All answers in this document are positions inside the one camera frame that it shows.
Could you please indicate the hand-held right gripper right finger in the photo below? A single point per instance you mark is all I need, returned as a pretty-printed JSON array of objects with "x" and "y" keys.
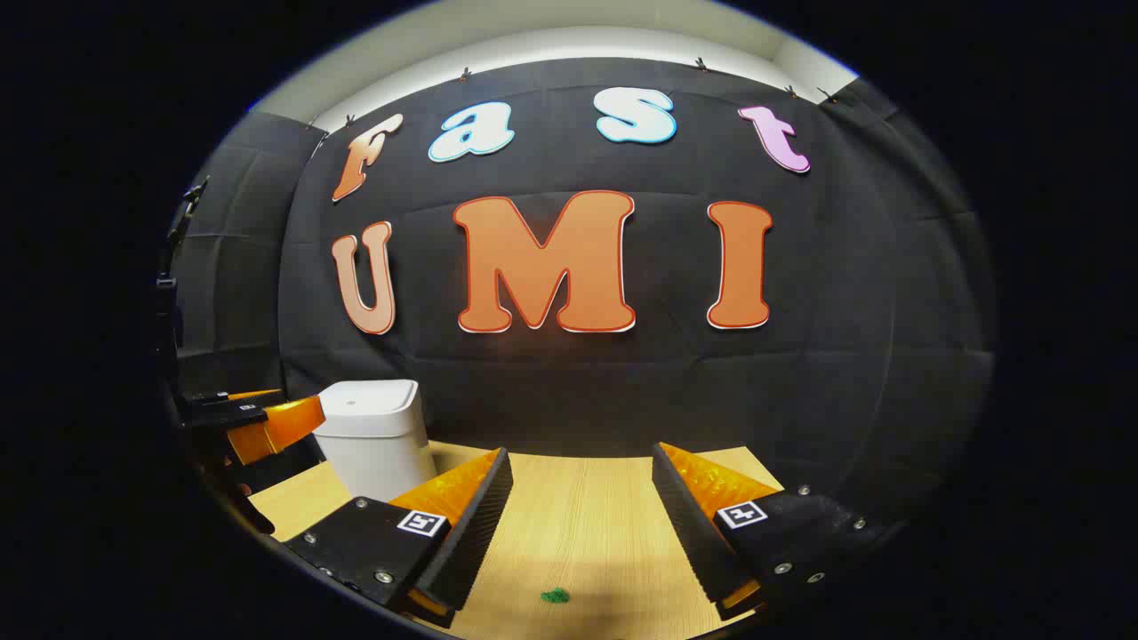
[{"x": 689, "y": 533}]

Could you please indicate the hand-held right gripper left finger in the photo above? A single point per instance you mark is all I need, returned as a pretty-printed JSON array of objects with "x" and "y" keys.
[{"x": 480, "y": 524}]

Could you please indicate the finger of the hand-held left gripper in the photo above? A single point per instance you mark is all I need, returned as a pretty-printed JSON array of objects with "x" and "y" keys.
[
  {"x": 231, "y": 396},
  {"x": 276, "y": 425}
]

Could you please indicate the white desktop garbage bin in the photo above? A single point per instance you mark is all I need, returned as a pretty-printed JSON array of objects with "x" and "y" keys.
[{"x": 373, "y": 436}]

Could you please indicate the green paper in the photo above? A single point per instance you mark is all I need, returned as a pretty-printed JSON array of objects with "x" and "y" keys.
[{"x": 555, "y": 596}]

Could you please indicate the wooden desktop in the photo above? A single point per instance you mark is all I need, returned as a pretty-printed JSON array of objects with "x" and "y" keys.
[{"x": 578, "y": 533}]

